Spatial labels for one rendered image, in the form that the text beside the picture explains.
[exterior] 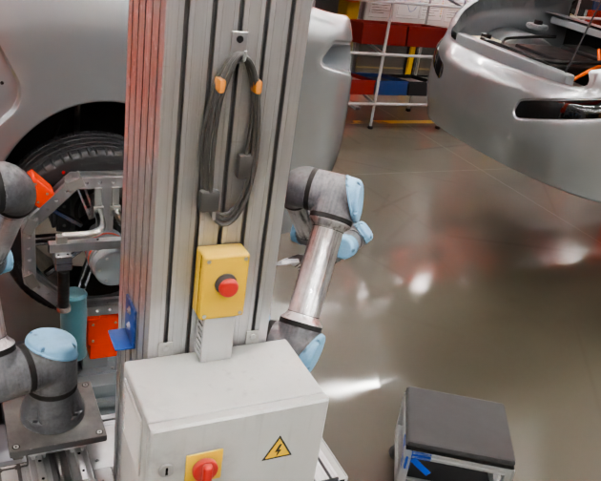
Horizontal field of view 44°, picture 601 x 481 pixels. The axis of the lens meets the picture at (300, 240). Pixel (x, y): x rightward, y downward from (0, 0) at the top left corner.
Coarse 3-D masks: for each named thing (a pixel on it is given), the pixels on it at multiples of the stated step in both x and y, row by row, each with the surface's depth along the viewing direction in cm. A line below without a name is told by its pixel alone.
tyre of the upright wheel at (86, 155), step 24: (48, 144) 259; (72, 144) 254; (96, 144) 254; (120, 144) 261; (24, 168) 253; (48, 168) 245; (72, 168) 247; (96, 168) 251; (120, 168) 255; (24, 288) 260
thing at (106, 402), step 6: (96, 396) 292; (102, 396) 293; (108, 396) 294; (114, 396) 295; (102, 402) 288; (108, 402) 289; (114, 402) 291; (102, 408) 290; (108, 408) 291; (114, 408) 292; (102, 414) 291
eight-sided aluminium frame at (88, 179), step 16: (80, 176) 243; (96, 176) 245; (112, 176) 247; (64, 192) 241; (48, 208) 246; (32, 224) 242; (32, 240) 245; (32, 256) 247; (32, 272) 250; (32, 288) 252; (48, 288) 255; (96, 304) 267; (112, 304) 268
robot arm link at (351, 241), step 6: (348, 234) 232; (354, 234) 235; (342, 240) 229; (348, 240) 228; (354, 240) 230; (360, 240) 236; (342, 246) 229; (348, 246) 229; (354, 246) 229; (360, 246) 237; (342, 252) 229; (348, 252) 229; (354, 252) 230; (342, 258) 230
